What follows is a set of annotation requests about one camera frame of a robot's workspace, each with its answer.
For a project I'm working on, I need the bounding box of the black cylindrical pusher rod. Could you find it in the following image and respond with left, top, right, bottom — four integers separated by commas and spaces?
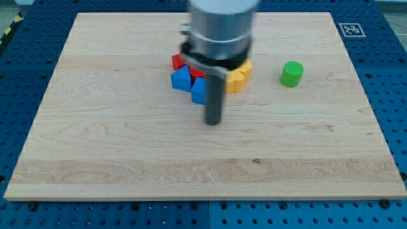
204, 74, 225, 125

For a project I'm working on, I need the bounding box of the yellow black hazard tape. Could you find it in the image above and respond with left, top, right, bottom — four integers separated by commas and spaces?
1, 11, 24, 46

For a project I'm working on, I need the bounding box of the white fiducial marker tag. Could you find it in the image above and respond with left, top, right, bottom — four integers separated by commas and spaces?
339, 22, 366, 38

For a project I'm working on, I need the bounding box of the light wooden board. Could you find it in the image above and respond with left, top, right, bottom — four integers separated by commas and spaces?
4, 12, 406, 201

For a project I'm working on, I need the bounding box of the blue triangular block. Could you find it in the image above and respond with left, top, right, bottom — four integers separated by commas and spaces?
171, 66, 192, 92

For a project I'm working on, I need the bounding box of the red block left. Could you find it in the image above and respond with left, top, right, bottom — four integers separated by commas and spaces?
172, 53, 186, 71

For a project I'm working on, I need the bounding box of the green cylinder block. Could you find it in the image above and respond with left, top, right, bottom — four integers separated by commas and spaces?
279, 61, 304, 88

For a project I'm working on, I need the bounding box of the yellow hexagon block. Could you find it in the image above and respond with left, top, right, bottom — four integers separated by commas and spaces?
237, 59, 252, 83

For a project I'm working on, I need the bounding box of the blue cube block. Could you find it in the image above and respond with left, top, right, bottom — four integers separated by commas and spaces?
191, 78, 206, 105

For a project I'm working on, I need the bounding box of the red block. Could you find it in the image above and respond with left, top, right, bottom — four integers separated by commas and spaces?
188, 66, 205, 83
172, 53, 186, 71

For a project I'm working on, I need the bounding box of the yellow heart block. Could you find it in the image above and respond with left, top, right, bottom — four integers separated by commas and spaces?
225, 71, 245, 94

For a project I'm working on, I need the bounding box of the red block centre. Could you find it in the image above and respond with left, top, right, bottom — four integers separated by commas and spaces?
188, 66, 205, 83

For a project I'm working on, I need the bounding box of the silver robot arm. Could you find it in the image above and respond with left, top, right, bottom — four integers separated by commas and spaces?
180, 0, 260, 125

